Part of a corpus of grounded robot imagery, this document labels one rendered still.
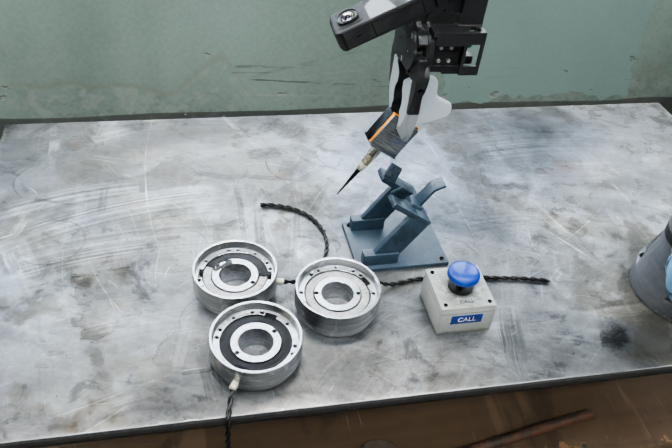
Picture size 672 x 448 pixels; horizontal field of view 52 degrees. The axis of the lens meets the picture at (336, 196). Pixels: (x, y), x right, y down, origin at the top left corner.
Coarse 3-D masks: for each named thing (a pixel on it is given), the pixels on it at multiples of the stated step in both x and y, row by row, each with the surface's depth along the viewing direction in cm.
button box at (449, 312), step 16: (432, 272) 87; (480, 272) 88; (432, 288) 86; (448, 288) 86; (464, 288) 85; (480, 288) 86; (432, 304) 86; (448, 304) 83; (464, 304) 84; (480, 304) 84; (496, 304) 84; (432, 320) 86; (448, 320) 84; (464, 320) 85; (480, 320) 85
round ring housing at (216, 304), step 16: (240, 240) 90; (208, 256) 89; (256, 256) 90; (272, 256) 88; (192, 272) 85; (224, 272) 88; (240, 272) 89; (256, 272) 87; (272, 272) 88; (224, 288) 85; (240, 288) 85; (272, 288) 85; (208, 304) 84; (224, 304) 83
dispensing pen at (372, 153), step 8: (384, 112) 85; (392, 112) 84; (376, 120) 85; (384, 120) 84; (376, 128) 85; (368, 136) 85; (368, 152) 87; (376, 152) 86; (368, 160) 87; (360, 168) 88; (352, 176) 88; (344, 184) 89
